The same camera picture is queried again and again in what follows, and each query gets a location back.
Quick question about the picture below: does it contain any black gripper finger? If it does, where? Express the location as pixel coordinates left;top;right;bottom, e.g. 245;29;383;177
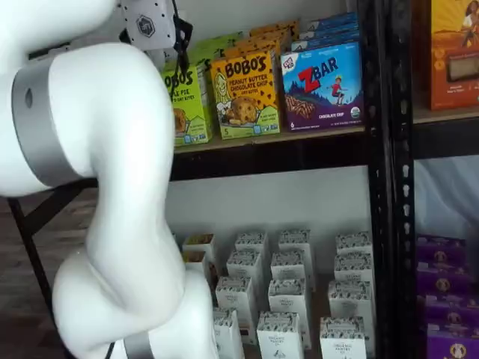
172;9;194;78

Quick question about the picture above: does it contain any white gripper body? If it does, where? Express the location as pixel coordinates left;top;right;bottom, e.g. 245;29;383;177
119;0;177;52

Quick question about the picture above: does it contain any green Bobo's apple pie box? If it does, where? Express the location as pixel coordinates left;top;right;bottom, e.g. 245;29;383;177
186;46;228;72
207;31;245;43
160;61;215;148
194;37;241;52

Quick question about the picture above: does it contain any yellow Bobo's peanut butter box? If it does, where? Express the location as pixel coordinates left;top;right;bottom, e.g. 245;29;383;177
237;30;297;46
249;19;302;37
210;50;281;141
224;39;287;59

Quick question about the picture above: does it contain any blue purple Zbar box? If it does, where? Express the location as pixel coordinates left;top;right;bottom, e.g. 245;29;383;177
299;22;360;39
308;11;359;29
290;31;361;52
280;40;365;132

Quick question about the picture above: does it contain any wooden shelf board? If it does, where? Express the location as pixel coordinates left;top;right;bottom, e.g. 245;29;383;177
174;125;366;155
413;100;479;126

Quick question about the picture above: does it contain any black metal shelf rack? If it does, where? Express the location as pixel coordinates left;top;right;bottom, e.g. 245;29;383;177
5;0;394;359
387;0;479;359

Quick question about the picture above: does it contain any yellow label granola box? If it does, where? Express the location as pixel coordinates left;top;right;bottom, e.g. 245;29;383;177
182;250;209;278
183;233;217;265

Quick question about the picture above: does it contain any white patterned pantry box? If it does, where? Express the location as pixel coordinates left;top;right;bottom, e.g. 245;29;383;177
234;232;270;260
320;316;367;359
216;276;254;319
213;307;245;359
335;231;373;260
226;250;264;286
268;278;312;349
257;311;302;359
278;228;313;260
334;253;375;286
270;251;308;283
328;280;373;323

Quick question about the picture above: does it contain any orange cardboard box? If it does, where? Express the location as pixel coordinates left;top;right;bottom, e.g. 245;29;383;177
414;0;479;112

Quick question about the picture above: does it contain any purple snack box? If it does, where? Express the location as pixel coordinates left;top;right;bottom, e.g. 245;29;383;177
426;325;479;359
415;233;469;265
424;293;479;328
415;261;472;298

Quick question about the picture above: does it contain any white cartons group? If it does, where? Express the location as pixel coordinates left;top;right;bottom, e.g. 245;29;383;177
179;239;375;359

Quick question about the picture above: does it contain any translucent plastic sheet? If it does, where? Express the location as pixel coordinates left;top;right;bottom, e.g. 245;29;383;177
413;159;479;240

